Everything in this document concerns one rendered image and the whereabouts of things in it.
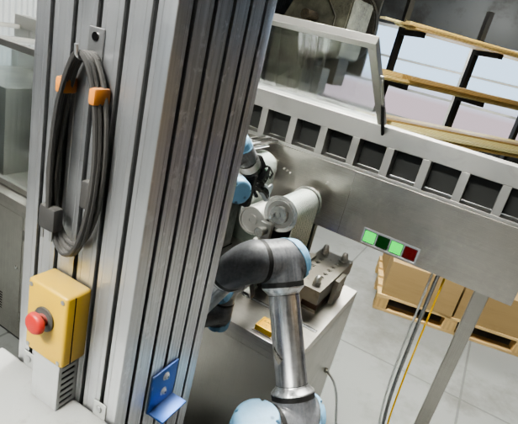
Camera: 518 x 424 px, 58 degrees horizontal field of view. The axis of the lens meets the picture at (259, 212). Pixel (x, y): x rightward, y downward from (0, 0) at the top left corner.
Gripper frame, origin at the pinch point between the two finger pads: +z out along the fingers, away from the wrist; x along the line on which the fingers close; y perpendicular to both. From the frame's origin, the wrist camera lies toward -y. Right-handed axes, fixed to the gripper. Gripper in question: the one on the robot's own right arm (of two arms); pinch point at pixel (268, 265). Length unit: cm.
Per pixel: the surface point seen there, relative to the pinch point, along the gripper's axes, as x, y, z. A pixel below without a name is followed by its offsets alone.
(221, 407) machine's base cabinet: -2, -60, -13
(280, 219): 4.6, 15.0, 11.0
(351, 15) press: 187, 129, 513
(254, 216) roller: 17.0, 10.6, 13.1
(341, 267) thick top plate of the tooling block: -17.9, -6.0, 38.9
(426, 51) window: 100, 110, 645
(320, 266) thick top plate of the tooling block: -11.0, -5.9, 30.8
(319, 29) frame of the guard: 6, 85, 5
